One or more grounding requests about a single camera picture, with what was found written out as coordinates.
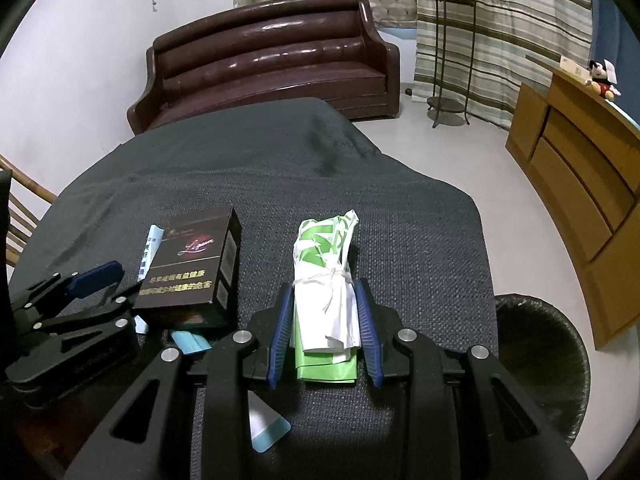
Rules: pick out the wooden cabinet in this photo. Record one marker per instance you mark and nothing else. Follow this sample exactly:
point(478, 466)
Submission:
point(565, 160)

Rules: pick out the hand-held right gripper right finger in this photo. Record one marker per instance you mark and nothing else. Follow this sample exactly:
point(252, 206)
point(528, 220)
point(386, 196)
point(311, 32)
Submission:
point(365, 330)

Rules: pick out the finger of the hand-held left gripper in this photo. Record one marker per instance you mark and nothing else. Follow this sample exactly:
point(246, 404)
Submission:
point(95, 317)
point(97, 276)

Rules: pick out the light blue paper scrap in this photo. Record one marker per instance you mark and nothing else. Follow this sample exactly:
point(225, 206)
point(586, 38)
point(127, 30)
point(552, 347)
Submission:
point(192, 344)
point(141, 325)

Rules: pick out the dark brown leather sofa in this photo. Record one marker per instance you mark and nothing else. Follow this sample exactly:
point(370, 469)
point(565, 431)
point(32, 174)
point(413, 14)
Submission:
point(260, 60)

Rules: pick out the black metal plant stand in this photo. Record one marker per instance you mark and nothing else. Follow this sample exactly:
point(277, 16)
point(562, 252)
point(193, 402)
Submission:
point(447, 107)

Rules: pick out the black mesh waste bin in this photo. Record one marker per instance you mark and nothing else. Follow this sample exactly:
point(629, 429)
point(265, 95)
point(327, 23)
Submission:
point(540, 350)

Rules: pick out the green white knotted wrapper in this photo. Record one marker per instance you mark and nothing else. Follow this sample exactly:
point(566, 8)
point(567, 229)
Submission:
point(325, 260)

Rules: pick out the dark cigarette box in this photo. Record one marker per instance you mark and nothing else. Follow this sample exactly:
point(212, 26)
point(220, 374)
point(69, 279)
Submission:
point(185, 270)

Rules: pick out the striped curtain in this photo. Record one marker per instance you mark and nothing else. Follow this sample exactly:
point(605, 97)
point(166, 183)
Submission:
point(510, 35)

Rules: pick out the white blue paper strip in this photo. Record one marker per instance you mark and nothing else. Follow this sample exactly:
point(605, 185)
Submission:
point(150, 250)

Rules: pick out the mouse plush toy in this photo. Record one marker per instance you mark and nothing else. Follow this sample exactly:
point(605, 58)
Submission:
point(602, 82)

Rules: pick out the bamboo chair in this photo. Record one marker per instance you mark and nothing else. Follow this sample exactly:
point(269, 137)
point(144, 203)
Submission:
point(25, 185)

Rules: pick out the dark grey tablecloth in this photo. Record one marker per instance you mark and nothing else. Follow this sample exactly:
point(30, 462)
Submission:
point(300, 170)

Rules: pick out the small cream box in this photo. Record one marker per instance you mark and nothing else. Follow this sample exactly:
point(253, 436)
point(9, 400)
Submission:
point(574, 70)

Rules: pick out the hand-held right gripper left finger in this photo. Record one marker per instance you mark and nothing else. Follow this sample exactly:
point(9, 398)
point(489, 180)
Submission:
point(280, 335)

